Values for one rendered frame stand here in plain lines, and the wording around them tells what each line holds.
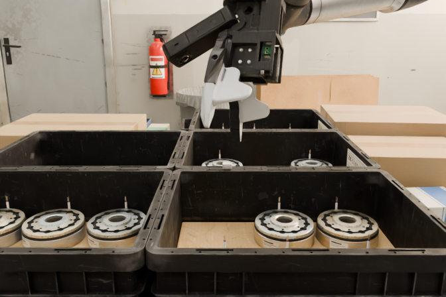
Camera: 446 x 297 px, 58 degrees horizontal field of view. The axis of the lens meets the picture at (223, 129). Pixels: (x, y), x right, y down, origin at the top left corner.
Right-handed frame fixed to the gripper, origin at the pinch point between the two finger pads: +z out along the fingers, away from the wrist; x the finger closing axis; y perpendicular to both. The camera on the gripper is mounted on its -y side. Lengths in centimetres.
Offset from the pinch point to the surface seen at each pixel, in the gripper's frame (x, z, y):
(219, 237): 17.6, 16.0, -3.8
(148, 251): -7.4, 15.1, -4.9
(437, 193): 60, 4, 39
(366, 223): 22.7, 10.7, 20.7
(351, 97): 306, -74, 15
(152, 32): 254, -114, -157
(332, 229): 18.9, 12.1, 15.3
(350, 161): 43.5, -1.1, 17.5
